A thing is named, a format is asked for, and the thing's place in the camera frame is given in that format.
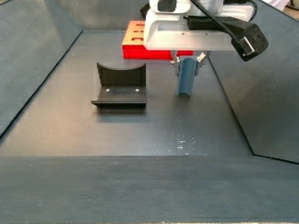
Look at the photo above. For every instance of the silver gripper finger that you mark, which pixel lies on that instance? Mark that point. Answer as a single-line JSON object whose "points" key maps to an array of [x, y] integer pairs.
{"points": [[176, 61], [202, 55]]}

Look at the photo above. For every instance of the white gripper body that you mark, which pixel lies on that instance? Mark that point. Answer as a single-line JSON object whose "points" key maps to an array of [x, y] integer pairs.
{"points": [[168, 16]]}

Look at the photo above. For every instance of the black curved fixture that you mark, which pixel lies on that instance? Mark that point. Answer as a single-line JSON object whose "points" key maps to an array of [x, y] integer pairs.
{"points": [[122, 86]]}

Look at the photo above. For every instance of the red shape sorter block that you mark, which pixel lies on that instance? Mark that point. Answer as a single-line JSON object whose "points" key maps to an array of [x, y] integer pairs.
{"points": [[158, 46]]}

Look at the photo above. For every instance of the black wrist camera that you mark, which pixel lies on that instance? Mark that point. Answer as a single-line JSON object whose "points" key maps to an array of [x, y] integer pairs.
{"points": [[248, 38]]}

